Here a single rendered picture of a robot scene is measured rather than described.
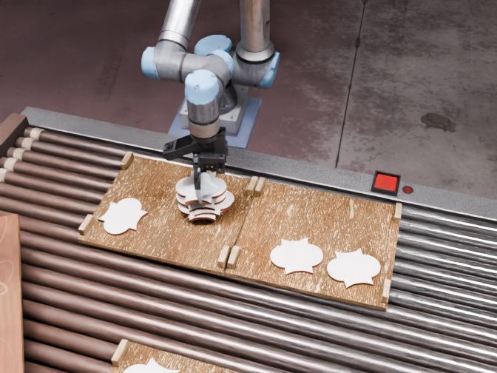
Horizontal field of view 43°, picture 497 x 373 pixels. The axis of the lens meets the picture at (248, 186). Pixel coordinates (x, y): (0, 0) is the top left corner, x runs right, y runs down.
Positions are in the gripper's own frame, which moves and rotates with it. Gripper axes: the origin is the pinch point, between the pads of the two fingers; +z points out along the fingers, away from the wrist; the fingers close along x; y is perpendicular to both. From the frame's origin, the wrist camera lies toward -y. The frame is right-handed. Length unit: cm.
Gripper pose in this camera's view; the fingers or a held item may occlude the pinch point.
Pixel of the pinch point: (200, 186)
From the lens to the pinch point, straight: 171.0
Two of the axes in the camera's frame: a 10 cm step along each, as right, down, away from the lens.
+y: 10.0, 0.6, -0.6
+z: 0.1, 7.0, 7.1
